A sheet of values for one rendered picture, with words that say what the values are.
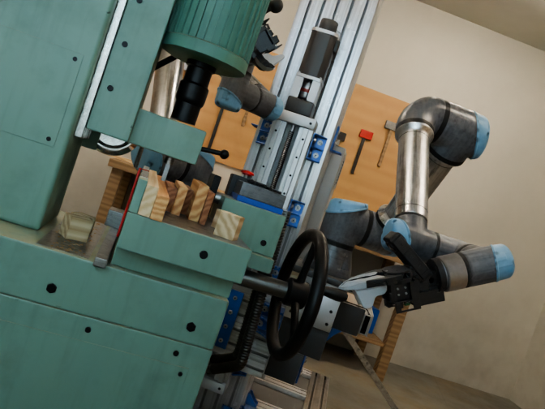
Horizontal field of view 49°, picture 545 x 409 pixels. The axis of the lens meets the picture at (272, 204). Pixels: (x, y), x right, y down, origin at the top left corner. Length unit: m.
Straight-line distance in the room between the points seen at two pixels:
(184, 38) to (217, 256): 0.42
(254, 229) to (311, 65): 0.84
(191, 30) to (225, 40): 0.07
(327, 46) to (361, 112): 2.69
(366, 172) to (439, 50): 1.09
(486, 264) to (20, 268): 0.87
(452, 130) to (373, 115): 3.08
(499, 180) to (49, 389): 4.32
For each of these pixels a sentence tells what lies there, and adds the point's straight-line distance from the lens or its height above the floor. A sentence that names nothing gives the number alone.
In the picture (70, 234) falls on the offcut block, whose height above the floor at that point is 0.81.
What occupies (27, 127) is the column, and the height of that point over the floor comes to 0.97.
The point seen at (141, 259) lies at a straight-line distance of 1.03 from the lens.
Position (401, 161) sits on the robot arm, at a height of 1.17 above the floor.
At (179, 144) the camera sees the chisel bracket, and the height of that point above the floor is 1.03.
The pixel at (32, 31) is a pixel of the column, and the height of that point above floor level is 1.13.
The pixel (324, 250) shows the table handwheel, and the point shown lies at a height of 0.92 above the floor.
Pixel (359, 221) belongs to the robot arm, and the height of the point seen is 1.00.
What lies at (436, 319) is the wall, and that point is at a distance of 4.97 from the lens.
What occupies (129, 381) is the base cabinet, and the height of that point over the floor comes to 0.62.
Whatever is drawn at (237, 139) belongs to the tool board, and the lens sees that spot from 4.44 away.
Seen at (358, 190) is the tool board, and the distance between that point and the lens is 4.59.
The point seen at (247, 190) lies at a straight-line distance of 1.21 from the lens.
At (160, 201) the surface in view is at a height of 0.93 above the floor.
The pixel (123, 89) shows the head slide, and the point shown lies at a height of 1.09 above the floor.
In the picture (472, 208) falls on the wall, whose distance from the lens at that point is 4.94.
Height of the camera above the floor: 1.01
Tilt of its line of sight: 2 degrees down
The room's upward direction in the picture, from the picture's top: 19 degrees clockwise
